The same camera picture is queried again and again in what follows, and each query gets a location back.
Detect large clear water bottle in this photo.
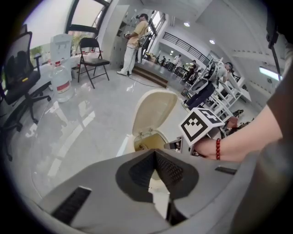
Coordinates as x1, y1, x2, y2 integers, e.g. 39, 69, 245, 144
50, 61, 75, 103

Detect white shelf rack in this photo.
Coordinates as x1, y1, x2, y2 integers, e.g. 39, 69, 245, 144
190, 57, 252, 120

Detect brown wooden steps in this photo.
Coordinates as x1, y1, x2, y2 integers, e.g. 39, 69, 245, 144
132, 64, 170, 89

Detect red fabric chair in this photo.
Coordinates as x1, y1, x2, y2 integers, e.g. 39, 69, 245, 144
225, 116, 241, 131

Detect long ceiling tube light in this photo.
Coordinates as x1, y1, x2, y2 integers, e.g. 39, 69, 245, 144
259, 66, 283, 81

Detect person's right hand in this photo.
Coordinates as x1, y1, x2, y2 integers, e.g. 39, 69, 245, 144
194, 136, 217, 159

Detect black framed window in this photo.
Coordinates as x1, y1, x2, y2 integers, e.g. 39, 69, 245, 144
22, 0, 113, 53

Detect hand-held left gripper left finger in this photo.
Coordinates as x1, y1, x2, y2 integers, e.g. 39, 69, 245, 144
115, 148, 157, 203

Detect grey locker cabinet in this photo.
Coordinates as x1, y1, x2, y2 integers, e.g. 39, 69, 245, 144
109, 4, 138, 69

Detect cream open-lid trash bin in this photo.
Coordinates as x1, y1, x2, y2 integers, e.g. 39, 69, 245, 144
132, 88, 179, 218

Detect red bead bracelet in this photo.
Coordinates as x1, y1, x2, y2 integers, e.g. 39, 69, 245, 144
215, 138, 222, 161

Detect white water dispenser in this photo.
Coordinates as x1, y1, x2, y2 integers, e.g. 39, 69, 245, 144
49, 33, 73, 69

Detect black hanging strap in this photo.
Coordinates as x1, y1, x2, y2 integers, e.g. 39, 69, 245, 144
266, 21, 282, 81

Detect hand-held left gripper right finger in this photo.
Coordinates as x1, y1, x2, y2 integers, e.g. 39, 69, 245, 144
155, 148, 199, 226

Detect person's right forearm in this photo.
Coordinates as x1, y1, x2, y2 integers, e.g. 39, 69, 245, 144
219, 104, 285, 162

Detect black folding chair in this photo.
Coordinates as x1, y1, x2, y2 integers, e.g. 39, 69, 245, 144
77, 37, 111, 90

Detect black balcony railing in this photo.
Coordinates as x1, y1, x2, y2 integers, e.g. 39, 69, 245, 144
163, 32, 210, 61

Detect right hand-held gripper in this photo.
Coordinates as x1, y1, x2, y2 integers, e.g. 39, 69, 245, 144
164, 107, 225, 156

